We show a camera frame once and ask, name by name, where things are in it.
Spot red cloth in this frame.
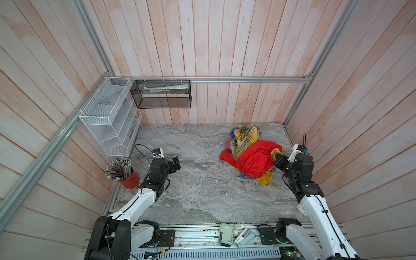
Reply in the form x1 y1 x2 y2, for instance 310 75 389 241
219 140 283 179

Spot yellow plaid cloth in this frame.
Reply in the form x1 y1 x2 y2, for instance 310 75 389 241
230 125 260 160

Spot blue checked cloth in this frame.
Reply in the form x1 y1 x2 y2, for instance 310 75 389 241
230 125 282 182

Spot dusty pink cloth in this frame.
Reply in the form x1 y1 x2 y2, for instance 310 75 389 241
225 138 233 151

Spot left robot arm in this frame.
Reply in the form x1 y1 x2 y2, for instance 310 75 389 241
84 157 181 260

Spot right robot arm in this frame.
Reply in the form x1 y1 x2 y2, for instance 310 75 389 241
274 149 361 260

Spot mustard yellow cloth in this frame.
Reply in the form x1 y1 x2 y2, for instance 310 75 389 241
237 147 282 185

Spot red pencil cup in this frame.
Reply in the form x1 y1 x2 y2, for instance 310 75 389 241
119 170 140 190

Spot bundle of pencils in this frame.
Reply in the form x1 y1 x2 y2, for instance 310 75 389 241
105 157 133 180

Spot white connector module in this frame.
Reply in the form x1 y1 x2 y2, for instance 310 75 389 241
235 227 256 248

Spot beige electronics box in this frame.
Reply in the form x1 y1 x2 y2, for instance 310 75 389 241
219 223 235 248

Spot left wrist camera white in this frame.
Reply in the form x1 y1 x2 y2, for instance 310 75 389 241
152 148 165 159

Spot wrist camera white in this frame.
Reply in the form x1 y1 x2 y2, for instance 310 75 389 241
288 144 309 163
152 148 165 159

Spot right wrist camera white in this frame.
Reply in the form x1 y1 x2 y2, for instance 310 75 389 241
288 144 309 163

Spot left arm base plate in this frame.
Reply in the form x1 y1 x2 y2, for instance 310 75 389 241
154 229 176 248

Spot white wire mesh shelf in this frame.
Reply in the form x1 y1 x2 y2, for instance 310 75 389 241
80 77 143 157

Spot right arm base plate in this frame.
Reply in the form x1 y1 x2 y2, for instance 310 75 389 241
256 224 280 245

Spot black wire mesh basket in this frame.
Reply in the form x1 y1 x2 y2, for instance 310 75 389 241
130 79 192 109

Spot white vented cable duct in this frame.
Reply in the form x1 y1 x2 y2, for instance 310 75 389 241
131 247 282 260

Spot aluminium rail back wall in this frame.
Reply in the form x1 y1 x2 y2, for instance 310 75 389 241
116 76 312 84

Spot aluminium rail wall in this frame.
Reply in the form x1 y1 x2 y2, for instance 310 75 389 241
283 1 362 130
1 71 113 232
116 76 312 84

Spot aluminium rail left wall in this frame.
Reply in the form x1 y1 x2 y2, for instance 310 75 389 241
1 71 113 232

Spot aluminium rail right wall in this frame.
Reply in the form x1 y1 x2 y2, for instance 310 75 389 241
283 1 362 130

